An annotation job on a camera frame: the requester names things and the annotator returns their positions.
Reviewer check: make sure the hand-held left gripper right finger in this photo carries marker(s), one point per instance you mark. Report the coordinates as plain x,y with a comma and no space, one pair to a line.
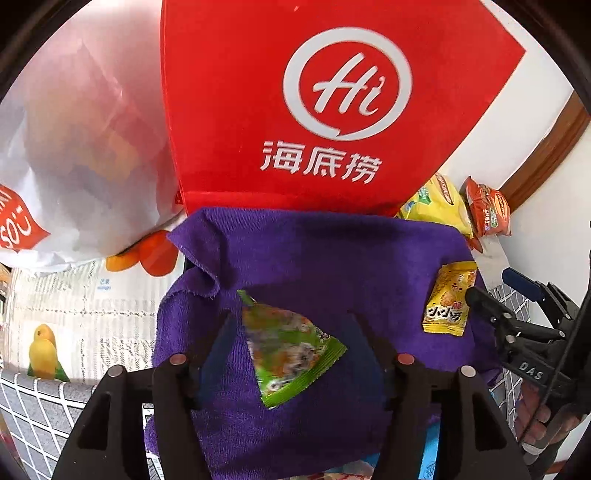
369,344

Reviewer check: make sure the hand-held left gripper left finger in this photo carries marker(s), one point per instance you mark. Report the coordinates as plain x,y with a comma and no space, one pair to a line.
225,339

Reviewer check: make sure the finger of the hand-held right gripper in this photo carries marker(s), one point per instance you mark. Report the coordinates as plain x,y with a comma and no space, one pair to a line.
485,302
521,282

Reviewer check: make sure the small yellow snack packet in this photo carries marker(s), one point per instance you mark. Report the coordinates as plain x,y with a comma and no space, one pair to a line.
448,300

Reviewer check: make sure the green snack packet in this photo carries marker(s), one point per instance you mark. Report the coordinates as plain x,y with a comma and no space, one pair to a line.
286,346

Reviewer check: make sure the person's right hand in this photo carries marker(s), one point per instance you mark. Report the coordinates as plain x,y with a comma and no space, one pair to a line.
533,422

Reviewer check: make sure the red chips bag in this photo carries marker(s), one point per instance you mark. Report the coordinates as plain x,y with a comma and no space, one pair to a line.
489,210

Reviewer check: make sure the purple towel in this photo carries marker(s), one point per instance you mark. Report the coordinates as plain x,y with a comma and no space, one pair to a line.
314,258

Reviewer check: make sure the yellow chips bag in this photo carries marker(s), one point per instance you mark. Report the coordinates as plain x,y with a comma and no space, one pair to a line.
438,203

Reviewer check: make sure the blue plastic packet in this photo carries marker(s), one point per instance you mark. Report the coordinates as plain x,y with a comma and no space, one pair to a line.
415,454

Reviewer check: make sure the grey grid blanket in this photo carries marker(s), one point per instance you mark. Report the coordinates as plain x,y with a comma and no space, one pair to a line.
41,415

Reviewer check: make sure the white plastic bag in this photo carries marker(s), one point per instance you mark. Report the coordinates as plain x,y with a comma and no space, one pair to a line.
78,152

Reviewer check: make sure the red paper bag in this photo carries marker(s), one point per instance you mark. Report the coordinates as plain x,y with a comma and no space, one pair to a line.
295,92

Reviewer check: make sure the wooden door frame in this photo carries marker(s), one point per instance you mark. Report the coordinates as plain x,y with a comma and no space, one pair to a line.
549,157

